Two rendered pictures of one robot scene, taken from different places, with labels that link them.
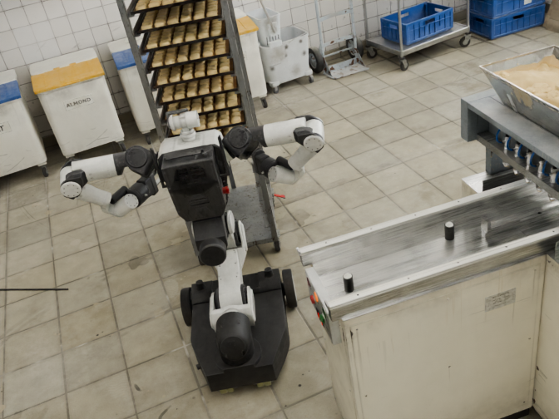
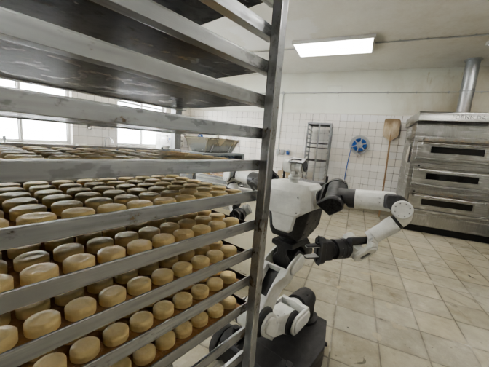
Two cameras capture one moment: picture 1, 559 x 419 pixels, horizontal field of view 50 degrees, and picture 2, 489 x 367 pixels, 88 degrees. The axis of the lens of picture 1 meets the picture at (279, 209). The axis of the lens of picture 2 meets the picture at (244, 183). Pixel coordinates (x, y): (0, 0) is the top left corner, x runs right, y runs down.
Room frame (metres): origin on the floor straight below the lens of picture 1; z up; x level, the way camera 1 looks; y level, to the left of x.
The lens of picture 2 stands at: (3.42, 0.91, 1.29)
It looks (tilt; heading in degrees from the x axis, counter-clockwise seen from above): 9 degrees down; 218
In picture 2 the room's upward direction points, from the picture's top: 4 degrees clockwise
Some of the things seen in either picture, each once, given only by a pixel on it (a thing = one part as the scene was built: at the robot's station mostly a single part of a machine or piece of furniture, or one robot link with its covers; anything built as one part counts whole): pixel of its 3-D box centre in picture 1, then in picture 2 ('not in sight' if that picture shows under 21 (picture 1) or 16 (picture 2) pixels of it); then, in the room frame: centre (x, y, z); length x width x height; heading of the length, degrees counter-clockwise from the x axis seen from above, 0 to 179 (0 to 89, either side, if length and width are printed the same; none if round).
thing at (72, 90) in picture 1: (80, 108); not in sight; (4.82, 1.46, 0.38); 0.64 x 0.54 x 0.77; 16
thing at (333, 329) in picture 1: (323, 304); not in sight; (1.47, -0.08, 0.77); 0.24 x 0.04 x 0.14; 9
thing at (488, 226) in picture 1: (500, 219); not in sight; (1.58, -0.72, 0.89); 0.12 x 0.04 x 0.05; 99
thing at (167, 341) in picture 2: not in sight; (165, 339); (3.07, 0.43, 0.78); 0.05 x 0.05 x 0.02
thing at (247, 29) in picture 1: (226, 65); not in sight; (5.15, 0.20, 0.38); 0.64 x 0.54 x 0.77; 12
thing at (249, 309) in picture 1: (232, 308); (287, 314); (2.11, 0.30, 0.28); 0.21 x 0.20 x 0.13; 178
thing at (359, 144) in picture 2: not in sight; (356, 161); (-2.44, -0.62, 1.10); 0.41 x 0.17 x 1.10; 105
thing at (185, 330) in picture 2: not in sight; (183, 328); (3.02, 0.43, 0.78); 0.05 x 0.05 x 0.02
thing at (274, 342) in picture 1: (236, 317); (283, 330); (2.14, 0.30, 0.19); 0.64 x 0.52 x 0.33; 178
